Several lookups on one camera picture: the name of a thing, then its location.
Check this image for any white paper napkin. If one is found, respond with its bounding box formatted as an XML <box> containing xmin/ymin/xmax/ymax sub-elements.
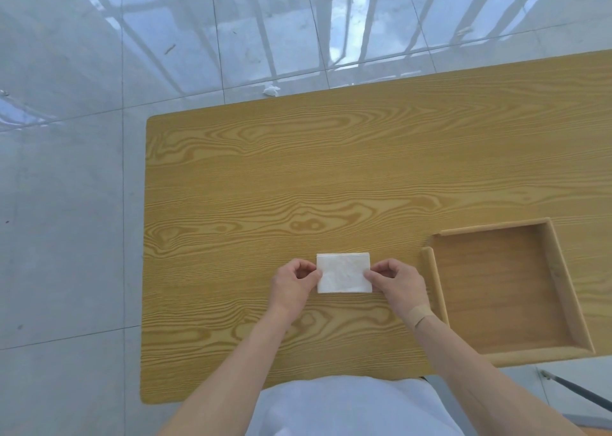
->
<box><xmin>316</xmin><ymin>253</ymin><xmax>373</xmax><ymax>294</ymax></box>

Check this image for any person's right hand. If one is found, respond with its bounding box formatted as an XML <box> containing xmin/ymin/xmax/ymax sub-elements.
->
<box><xmin>364</xmin><ymin>258</ymin><xmax>434</xmax><ymax>329</ymax></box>

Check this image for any square wooden tray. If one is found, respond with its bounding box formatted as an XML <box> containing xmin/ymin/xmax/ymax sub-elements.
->
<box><xmin>419</xmin><ymin>218</ymin><xmax>596</xmax><ymax>369</ymax></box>

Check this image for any person's right forearm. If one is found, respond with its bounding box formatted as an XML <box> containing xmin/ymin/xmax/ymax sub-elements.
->
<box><xmin>412</xmin><ymin>312</ymin><xmax>590</xmax><ymax>436</ymax></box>

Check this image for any beige adhesive bandage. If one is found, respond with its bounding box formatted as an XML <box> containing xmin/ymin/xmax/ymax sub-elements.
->
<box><xmin>407</xmin><ymin>305</ymin><xmax>437</xmax><ymax>329</ymax></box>

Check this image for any person's white shirt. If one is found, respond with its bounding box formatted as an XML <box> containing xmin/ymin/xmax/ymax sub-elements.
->
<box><xmin>248</xmin><ymin>375</ymin><xmax>467</xmax><ymax>436</ymax></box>

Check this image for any person's left hand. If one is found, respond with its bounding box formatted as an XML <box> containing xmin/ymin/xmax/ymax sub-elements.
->
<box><xmin>269</xmin><ymin>258</ymin><xmax>323</xmax><ymax>325</ymax></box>

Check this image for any black metal rod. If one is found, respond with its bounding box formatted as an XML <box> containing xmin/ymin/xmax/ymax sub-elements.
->
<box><xmin>540</xmin><ymin>369</ymin><xmax>612</xmax><ymax>413</ymax></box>

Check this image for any person's left forearm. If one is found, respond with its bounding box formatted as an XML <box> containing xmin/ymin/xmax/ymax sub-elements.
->
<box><xmin>157</xmin><ymin>306</ymin><xmax>296</xmax><ymax>436</ymax></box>

